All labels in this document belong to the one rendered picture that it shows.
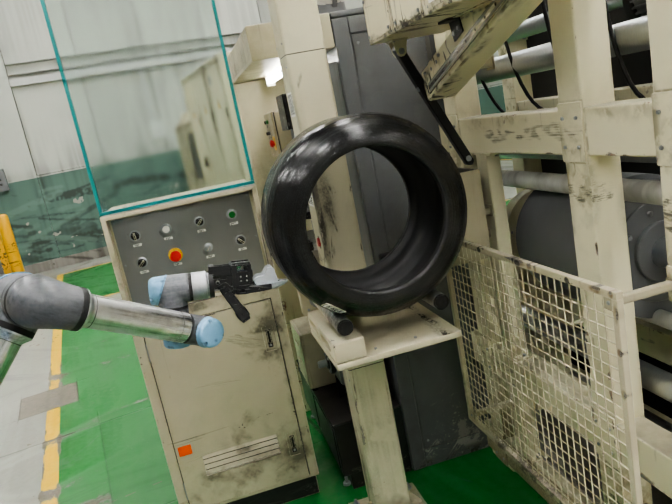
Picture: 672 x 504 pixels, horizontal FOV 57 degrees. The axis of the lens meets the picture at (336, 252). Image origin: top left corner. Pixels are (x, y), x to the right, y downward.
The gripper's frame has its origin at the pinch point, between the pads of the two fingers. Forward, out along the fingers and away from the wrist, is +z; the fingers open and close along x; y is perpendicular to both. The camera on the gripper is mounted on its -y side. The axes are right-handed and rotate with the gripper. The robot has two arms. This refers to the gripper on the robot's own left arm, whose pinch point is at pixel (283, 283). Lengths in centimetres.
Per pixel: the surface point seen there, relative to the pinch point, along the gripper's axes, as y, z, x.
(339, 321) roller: -10.0, 13.0, -9.6
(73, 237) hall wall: -87, -200, 862
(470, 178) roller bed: 23, 66, 19
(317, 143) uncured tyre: 37.3, 10.4, -9.7
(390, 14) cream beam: 70, 36, 3
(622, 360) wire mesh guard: -11, 61, -60
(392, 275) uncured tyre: -4.8, 36.2, 13.8
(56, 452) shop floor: -117, -105, 172
